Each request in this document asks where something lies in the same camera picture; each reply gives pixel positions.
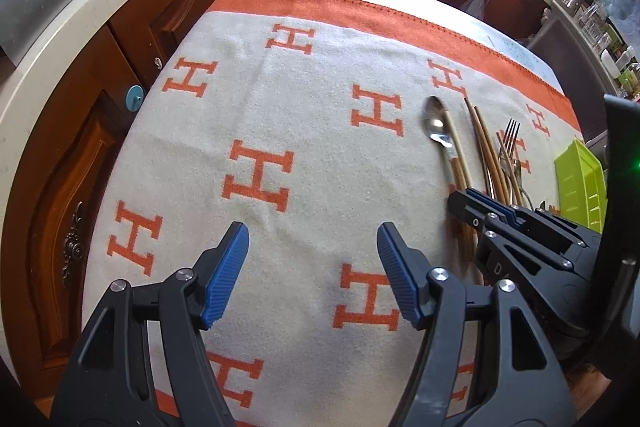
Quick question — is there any brown wooden chopstick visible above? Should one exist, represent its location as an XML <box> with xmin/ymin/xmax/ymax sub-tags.
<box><xmin>473</xmin><ymin>106</ymin><xmax>509</xmax><ymax>205</ymax></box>
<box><xmin>464</xmin><ymin>98</ymin><xmax>499</xmax><ymax>202</ymax></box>

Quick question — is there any spoon with wooden handle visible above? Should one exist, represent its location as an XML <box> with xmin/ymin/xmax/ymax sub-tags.
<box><xmin>422</xmin><ymin>96</ymin><xmax>475</xmax><ymax>263</ymax></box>

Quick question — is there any green plastic utensil tray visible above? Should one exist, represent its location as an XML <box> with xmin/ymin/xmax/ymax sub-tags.
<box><xmin>554</xmin><ymin>139</ymin><xmax>606</xmax><ymax>233</ymax></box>

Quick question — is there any silver fork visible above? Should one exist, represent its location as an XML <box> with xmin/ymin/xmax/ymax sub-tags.
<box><xmin>497</xmin><ymin>118</ymin><xmax>534</xmax><ymax>209</ymax></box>

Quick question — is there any white orange H blanket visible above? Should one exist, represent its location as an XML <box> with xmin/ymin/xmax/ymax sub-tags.
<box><xmin>82</xmin><ymin>0</ymin><xmax>580</xmax><ymax>426</ymax></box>

